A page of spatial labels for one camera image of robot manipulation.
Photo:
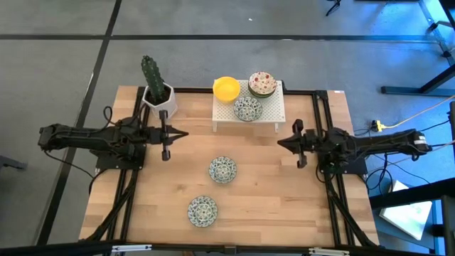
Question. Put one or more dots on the black stand rail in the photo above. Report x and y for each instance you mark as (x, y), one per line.
(435, 28)

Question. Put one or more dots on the yellow plastic bowl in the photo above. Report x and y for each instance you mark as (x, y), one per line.
(226, 89)

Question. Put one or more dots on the grey chair base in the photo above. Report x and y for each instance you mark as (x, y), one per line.
(10, 163)

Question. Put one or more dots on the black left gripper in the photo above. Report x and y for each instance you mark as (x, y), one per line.
(160, 135)

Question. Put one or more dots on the silver metal bracket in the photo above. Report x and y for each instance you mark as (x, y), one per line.
(131, 247)
(328, 251)

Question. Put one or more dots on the black stand base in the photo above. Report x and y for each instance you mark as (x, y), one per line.
(409, 91)

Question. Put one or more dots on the black aluminium table frame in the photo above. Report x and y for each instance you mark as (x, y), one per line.
(192, 90)

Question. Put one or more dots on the white perforated metal shelf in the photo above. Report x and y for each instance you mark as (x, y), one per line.
(273, 110)

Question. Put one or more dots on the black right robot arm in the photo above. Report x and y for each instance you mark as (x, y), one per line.
(377, 142)

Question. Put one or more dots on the green cactus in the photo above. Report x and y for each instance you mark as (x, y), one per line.
(153, 80)

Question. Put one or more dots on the black desk frame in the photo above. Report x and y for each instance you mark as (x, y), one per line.
(409, 195)

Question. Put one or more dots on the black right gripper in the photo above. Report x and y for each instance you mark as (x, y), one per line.
(307, 142)

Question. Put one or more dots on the teal bowl with blue pattern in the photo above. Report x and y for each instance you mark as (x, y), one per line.
(222, 170)
(248, 108)
(202, 211)

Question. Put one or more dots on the white hexagonal plant pot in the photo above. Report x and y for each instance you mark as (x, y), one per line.
(168, 105)

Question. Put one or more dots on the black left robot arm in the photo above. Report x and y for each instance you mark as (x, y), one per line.
(81, 137)

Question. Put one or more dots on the black tripod leg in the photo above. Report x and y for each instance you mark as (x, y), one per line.
(333, 7)

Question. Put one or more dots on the white flat board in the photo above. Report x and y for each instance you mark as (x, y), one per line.
(405, 213)

